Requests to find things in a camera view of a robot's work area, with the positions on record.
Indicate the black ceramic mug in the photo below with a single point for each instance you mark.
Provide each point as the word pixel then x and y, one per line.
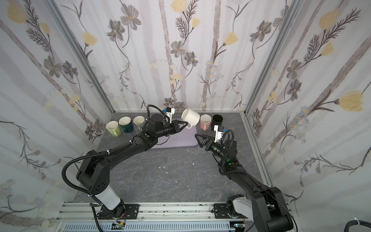
pixel 216 120

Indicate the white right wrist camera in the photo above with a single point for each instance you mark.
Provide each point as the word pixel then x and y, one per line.
pixel 219 131

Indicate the pink ceramic mug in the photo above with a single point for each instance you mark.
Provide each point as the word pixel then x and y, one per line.
pixel 205 122

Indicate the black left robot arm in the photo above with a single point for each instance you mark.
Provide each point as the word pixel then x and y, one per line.
pixel 94 173

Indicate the grey ceramic mug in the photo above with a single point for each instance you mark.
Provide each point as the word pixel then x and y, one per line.
pixel 139 122

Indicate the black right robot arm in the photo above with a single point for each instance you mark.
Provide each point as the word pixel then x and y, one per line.
pixel 265 205

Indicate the dark green ceramic mug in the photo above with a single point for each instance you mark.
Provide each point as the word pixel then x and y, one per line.
pixel 126 124

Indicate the white ceramic mug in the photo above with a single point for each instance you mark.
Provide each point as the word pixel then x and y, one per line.
pixel 191 117

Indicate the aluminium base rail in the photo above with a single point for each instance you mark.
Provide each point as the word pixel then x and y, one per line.
pixel 154 217

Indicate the lilac plastic tray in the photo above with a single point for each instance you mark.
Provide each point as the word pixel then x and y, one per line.
pixel 185 138

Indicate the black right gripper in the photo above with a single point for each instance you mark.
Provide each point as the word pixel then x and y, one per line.
pixel 208 144

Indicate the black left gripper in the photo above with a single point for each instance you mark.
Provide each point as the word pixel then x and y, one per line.
pixel 175 127

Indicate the light green ceramic mug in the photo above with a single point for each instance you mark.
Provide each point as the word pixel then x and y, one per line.
pixel 114 128

